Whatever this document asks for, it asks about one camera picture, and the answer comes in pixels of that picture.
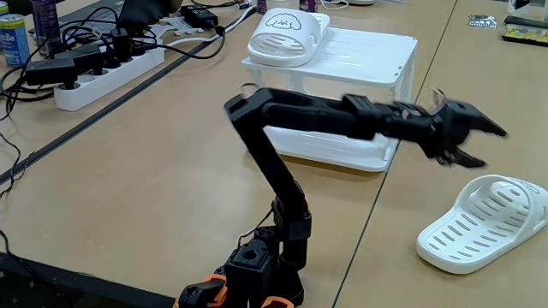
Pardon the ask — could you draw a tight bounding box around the white slipper with dog print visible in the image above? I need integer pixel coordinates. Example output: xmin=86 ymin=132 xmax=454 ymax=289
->
xmin=416 ymin=174 xmax=548 ymax=275
xmin=247 ymin=7 xmax=331 ymax=68

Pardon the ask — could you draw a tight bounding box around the white plastic shoe rack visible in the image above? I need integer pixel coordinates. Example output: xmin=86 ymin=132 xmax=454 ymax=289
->
xmin=241 ymin=25 xmax=419 ymax=173

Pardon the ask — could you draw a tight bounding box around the black and yellow box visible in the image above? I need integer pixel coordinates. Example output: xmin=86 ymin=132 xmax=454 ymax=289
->
xmin=501 ymin=15 xmax=548 ymax=47

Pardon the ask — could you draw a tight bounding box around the white box with black part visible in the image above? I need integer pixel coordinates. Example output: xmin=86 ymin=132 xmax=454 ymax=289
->
xmin=507 ymin=0 xmax=548 ymax=22

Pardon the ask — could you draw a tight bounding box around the black power brick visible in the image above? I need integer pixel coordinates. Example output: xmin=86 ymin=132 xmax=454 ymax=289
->
xmin=179 ymin=4 xmax=219 ymax=29

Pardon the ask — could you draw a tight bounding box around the white printed plastic part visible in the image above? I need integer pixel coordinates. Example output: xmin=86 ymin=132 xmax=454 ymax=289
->
xmin=147 ymin=16 xmax=205 ymax=42

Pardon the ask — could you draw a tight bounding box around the dark laptop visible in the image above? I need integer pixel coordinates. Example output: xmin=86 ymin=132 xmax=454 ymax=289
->
xmin=59 ymin=0 xmax=185 ymax=32

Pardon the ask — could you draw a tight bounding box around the black power plug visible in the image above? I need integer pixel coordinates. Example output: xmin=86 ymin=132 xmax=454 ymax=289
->
xmin=110 ymin=27 xmax=132 ymax=64

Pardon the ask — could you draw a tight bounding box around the white power strip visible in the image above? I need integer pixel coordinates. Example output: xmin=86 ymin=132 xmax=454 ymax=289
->
xmin=53 ymin=45 xmax=166 ymax=112

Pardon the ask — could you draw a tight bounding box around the black plug adapter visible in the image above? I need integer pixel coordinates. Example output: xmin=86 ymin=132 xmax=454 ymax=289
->
xmin=25 ymin=57 xmax=80 ymax=91
xmin=55 ymin=42 xmax=104 ymax=77

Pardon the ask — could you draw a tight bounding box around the tall purple drink can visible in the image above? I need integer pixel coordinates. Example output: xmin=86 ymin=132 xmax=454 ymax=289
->
xmin=30 ymin=0 xmax=63 ymax=56

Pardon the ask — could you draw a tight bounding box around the thin white cable coil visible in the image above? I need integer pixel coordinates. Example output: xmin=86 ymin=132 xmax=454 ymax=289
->
xmin=319 ymin=0 xmax=350 ymax=12

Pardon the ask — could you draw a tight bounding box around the thick white power cable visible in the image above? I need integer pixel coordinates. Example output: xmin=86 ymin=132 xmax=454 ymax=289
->
xmin=164 ymin=6 xmax=258 ymax=48

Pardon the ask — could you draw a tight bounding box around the black cable with connector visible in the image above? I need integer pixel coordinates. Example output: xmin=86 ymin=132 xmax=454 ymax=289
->
xmin=128 ymin=25 xmax=227 ymax=60

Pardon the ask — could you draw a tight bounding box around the thin black cable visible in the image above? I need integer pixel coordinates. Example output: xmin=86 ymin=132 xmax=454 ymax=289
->
xmin=0 ymin=132 xmax=23 ymax=198

